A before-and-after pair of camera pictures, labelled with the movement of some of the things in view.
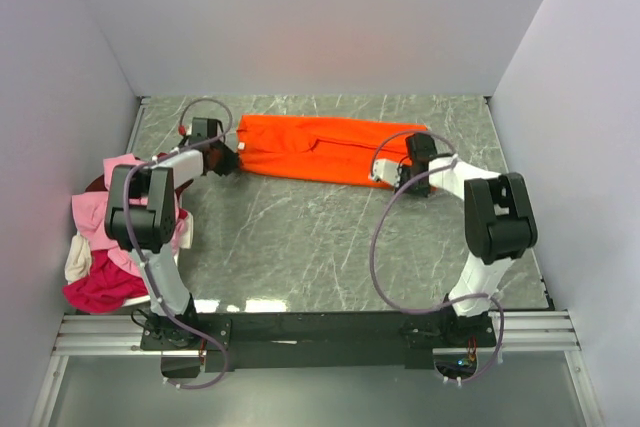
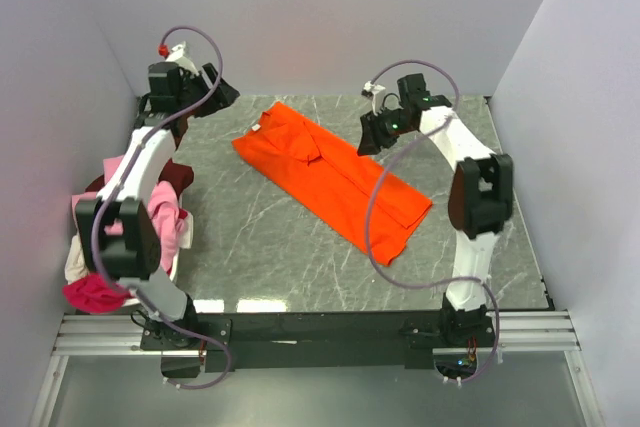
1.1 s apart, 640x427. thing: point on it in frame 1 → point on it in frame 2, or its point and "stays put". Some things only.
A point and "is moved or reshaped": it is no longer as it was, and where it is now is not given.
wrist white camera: x=387 y=171 → x=377 y=92
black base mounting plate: x=316 y=341 stays put
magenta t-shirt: x=107 y=287 stays put
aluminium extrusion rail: x=519 y=332 stays put
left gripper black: x=231 y=161 → x=224 y=96
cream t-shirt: x=79 y=258 stays put
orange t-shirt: x=323 y=150 is moved or reshaped
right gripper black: x=401 y=189 → x=371 y=138
